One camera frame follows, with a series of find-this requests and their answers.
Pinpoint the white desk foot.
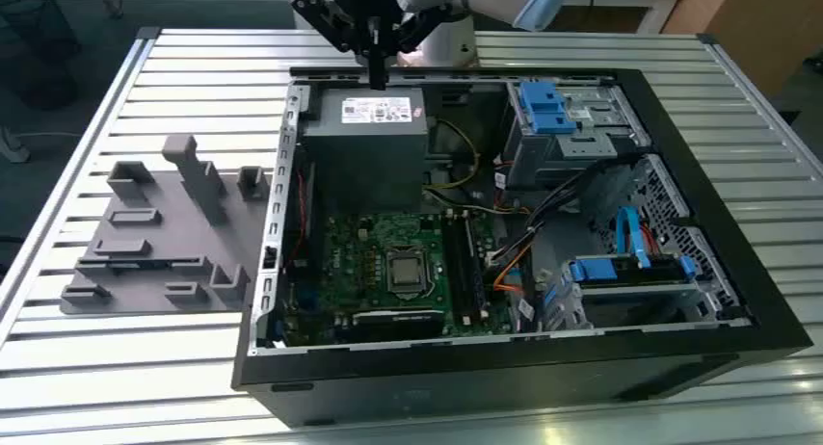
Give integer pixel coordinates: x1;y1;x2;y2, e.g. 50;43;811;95
0;121;32;164

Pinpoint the green motherboard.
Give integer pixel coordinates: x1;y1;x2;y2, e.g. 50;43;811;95
282;211;516;346

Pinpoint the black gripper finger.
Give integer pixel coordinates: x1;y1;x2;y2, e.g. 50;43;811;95
378;10;446;91
289;0;381;91

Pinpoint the blue flat wire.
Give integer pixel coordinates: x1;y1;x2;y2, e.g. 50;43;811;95
615;206;652;268

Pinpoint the blue plastic drive latch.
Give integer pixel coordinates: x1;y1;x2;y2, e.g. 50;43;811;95
532;111;577;135
521;81;567;115

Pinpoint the red twisted wire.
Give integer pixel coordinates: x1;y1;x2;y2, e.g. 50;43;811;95
287;169;311;264

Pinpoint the silver drive cage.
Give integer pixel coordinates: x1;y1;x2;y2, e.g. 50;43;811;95
502;78;652;192

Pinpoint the black cable bundle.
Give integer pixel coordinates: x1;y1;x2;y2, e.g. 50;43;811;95
492;153;645;268

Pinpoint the white frame desk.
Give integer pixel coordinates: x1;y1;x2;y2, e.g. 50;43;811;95
0;0;694;35

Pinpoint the wooden cabinet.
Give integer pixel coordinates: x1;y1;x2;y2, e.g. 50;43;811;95
665;0;823;112

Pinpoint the green RAM stick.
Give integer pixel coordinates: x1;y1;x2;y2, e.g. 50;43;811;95
80;257;199;269

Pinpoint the CPU socket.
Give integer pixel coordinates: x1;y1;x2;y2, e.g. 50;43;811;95
384;244;436;301

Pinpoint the orange wire bundle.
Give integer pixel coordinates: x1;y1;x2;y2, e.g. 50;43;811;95
492;242;540;293

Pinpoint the yellow wire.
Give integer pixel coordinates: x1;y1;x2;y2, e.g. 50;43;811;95
421;118;482;192

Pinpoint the red disk wire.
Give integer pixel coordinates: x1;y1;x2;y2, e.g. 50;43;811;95
641;221;661;259

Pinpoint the grey parts rack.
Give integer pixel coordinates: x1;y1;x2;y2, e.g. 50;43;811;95
58;134;269;316

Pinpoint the silver CPU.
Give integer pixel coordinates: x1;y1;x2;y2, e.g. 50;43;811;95
390;258;428;291

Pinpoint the hard disk in blue carrier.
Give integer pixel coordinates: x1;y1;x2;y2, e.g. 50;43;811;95
568;252;698;286

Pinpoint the grey power supply unit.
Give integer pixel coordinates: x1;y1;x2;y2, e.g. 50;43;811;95
299;87;430;216

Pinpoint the black PC case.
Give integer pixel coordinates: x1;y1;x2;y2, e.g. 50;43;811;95
230;66;815;428

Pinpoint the black RAM slot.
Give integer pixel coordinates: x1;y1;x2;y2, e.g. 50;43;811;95
441;212;472;324

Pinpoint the silver disk bay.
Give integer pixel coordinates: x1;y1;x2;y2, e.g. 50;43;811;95
539;259;755;331

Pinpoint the black graphics card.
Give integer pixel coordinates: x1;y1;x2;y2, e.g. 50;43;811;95
350;308;448;344

